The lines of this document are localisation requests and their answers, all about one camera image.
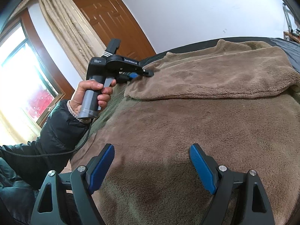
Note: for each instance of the brown wooden door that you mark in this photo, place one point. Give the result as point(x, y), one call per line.
point(121, 28)

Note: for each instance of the brown and green fleece robe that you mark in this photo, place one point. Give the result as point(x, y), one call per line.
point(187, 121)

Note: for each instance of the dark bed sheet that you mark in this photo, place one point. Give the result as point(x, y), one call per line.
point(290, 51)

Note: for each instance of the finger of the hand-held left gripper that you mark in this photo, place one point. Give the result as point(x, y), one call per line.
point(132, 75)
point(147, 72)

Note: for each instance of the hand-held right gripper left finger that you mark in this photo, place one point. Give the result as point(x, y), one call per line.
point(103, 168)

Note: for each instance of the window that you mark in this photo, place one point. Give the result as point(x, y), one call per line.
point(23, 75)

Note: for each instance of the person's left hand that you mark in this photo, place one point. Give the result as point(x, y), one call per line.
point(80, 98)

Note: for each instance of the person's black jacket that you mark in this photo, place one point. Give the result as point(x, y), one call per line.
point(14, 192)

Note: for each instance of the person's left forearm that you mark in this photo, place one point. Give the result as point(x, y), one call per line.
point(54, 133)

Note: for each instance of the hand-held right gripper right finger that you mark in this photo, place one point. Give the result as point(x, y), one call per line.
point(204, 168)

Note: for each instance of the beige curtain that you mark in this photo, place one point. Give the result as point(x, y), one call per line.
point(68, 28)

